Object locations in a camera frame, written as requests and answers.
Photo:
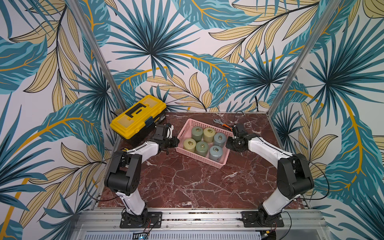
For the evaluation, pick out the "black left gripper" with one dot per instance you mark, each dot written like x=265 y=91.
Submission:
x=174 y=143

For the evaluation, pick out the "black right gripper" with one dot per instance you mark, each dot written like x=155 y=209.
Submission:
x=231 y=144

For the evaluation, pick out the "yellow-green canister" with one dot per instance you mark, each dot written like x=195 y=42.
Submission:
x=189 y=145
x=208 y=135

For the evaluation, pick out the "blue canister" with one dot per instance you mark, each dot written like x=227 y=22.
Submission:
x=220 y=140
x=215 y=153

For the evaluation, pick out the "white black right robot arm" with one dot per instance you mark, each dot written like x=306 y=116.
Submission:
x=294 y=176

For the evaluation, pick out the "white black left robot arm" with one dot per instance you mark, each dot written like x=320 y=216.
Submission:
x=124 y=170

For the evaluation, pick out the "dark green back-left canister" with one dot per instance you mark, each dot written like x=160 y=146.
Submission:
x=197 y=133

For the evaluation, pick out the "pink perforated plastic basket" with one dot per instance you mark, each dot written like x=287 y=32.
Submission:
x=186 y=134

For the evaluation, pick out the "yellow black plastic toolbox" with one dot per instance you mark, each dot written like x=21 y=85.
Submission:
x=135 y=124

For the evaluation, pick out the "adjustable wrench orange handle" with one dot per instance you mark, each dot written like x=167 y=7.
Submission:
x=217 y=121

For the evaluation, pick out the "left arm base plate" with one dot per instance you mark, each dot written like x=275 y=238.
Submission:
x=152 y=220

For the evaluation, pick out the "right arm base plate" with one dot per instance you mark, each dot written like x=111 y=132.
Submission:
x=259 y=219

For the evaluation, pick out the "aluminium front rail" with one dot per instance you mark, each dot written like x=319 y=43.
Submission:
x=201 y=224

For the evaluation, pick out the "right aluminium frame post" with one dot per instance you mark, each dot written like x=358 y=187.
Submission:
x=319 y=28

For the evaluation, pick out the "aluminium frame post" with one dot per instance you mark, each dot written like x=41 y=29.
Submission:
x=90 y=37
x=319 y=28

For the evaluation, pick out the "left aluminium frame post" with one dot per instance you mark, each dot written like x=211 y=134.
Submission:
x=90 y=37

